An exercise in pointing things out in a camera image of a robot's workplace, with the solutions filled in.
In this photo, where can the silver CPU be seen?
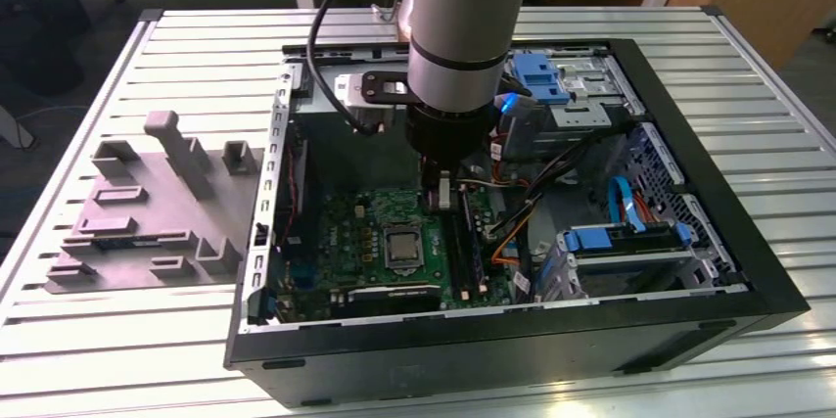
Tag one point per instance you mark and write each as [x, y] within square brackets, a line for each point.
[405, 246]

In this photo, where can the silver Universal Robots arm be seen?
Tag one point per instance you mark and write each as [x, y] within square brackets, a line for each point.
[465, 21]

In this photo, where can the grey power supply unit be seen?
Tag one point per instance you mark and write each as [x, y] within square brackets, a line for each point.
[341, 153]

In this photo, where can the blue drive bay latch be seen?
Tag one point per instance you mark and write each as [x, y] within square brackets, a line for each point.
[542, 78]

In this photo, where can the metal drive cage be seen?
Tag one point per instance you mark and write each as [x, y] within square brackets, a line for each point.
[582, 117]

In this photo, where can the black RAM stick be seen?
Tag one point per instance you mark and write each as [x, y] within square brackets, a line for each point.
[473, 242]

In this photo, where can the green motherboard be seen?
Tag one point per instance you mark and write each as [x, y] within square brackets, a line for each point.
[346, 242]

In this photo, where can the hard disk in blue carrier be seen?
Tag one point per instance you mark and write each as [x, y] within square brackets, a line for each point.
[589, 240]

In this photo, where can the black graphics card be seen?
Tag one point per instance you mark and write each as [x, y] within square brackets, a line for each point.
[393, 298]

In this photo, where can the metal disk bay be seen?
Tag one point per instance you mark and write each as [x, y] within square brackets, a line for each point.
[637, 257]

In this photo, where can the grey parts rack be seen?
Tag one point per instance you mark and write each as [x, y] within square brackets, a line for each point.
[170, 212]

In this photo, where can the black PC case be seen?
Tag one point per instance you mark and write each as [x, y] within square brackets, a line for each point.
[458, 364]

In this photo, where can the green RAM stick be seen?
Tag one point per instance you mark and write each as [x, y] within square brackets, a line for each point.
[127, 243]

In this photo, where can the grey stand leg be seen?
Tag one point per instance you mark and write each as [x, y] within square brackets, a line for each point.
[17, 131]

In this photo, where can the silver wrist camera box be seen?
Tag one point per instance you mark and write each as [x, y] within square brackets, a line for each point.
[353, 90]
[519, 107]

